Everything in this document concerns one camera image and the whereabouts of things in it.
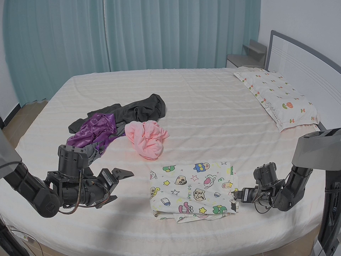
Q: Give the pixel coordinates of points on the pink garment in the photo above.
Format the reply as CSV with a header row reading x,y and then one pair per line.
x,y
149,143

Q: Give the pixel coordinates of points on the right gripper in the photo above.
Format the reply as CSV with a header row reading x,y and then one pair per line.
x,y
249,195

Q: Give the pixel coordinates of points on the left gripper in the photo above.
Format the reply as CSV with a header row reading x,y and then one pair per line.
x,y
101,188

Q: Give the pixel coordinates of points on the grey bedside table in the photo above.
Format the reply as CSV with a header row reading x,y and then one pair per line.
x,y
239,60

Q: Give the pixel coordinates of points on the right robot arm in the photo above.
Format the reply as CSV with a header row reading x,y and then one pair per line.
x,y
295,188

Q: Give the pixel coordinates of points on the bed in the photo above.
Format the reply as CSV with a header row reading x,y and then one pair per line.
x,y
213,111

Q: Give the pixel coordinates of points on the grey garment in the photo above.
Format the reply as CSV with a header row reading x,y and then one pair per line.
x,y
93,153

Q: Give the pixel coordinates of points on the white printed pyjama top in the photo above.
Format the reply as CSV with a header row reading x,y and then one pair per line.
x,y
191,191

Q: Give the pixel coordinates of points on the black garment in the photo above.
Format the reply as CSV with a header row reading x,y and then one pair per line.
x,y
143,108

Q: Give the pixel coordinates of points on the white printed pillow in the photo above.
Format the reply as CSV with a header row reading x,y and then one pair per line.
x,y
279,97

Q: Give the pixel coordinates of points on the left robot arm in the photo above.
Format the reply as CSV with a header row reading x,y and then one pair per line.
x,y
32,188

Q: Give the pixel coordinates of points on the purple garment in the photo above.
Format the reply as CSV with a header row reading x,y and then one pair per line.
x,y
90,132

